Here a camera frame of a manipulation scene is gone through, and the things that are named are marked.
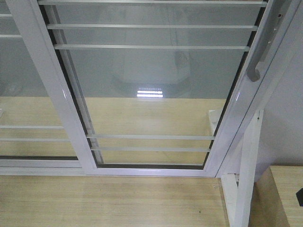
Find white framed sliding glass door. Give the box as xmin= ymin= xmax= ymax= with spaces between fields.
xmin=0 ymin=0 xmax=299 ymax=177

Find grey metal door handle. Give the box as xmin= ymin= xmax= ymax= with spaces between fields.
xmin=246 ymin=0 xmax=291 ymax=82

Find light wooden floor platform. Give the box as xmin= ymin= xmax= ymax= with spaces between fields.
xmin=0 ymin=96 xmax=228 ymax=227

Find white wooden support brace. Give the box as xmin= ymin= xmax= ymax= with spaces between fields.
xmin=206 ymin=109 xmax=264 ymax=227

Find light wooden box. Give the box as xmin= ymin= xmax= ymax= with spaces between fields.
xmin=256 ymin=166 xmax=303 ymax=227

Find white outer door frame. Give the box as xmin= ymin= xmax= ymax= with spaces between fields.
xmin=208 ymin=0 xmax=303 ymax=177

